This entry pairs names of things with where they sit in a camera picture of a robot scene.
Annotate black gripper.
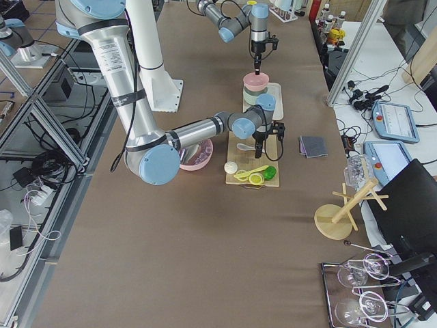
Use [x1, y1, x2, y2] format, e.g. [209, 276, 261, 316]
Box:
[251, 33, 279, 75]
[252, 122, 285, 159]

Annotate small pink bowl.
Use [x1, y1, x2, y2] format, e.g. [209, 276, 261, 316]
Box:
[243, 72, 270, 92]

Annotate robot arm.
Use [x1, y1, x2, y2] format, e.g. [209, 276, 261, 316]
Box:
[55, 1, 285, 185]
[196, 1, 279, 75]

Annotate white ceramic spoon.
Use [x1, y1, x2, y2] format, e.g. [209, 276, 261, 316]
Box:
[236, 143, 255, 151]

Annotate large pink bowl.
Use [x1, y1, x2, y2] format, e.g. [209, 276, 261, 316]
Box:
[180, 139, 213, 171]

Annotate bamboo cutting board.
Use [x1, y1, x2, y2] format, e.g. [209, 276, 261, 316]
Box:
[226, 132, 280, 187]

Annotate green lime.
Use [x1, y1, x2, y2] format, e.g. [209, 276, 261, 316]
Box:
[263, 165, 277, 180]

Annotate yellow plastic knife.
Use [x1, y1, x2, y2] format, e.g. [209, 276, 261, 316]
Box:
[246, 165, 269, 176]

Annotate lemon slice upper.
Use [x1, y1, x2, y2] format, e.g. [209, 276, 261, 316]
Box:
[248, 172, 265, 186]

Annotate white rabbit tray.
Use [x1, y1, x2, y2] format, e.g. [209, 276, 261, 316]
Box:
[242, 82, 284, 121]

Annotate stacked green bowls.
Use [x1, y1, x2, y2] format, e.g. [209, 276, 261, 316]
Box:
[243, 86, 268, 105]

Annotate folded grey cloth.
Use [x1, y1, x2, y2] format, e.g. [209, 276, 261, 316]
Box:
[299, 136, 328, 158]

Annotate metal ice scoop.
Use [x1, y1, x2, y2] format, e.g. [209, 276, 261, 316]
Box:
[179, 143, 201, 165]

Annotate glass mug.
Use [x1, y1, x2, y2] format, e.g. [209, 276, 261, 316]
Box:
[344, 154, 374, 190]

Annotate wooden cup tree stand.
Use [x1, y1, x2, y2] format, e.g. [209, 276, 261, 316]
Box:
[314, 177, 388, 240]

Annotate blue teach pendant near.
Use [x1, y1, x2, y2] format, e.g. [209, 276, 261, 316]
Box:
[363, 140, 412, 186]

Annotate blue teach pendant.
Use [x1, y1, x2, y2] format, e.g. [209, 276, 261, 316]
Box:
[363, 140, 412, 186]
[372, 100, 420, 144]

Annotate blue teach pendant far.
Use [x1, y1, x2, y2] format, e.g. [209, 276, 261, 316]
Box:
[372, 100, 420, 144]

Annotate black monitor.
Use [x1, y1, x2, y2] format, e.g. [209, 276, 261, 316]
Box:
[369, 159, 436, 291]

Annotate wine glass upper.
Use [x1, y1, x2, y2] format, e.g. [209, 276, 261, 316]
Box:
[337, 253, 389, 288]

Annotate wine glass rack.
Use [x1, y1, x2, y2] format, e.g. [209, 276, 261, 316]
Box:
[321, 239, 410, 327]

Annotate wine glass lower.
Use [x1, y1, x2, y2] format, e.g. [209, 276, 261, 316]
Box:
[335, 291, 389, 327]

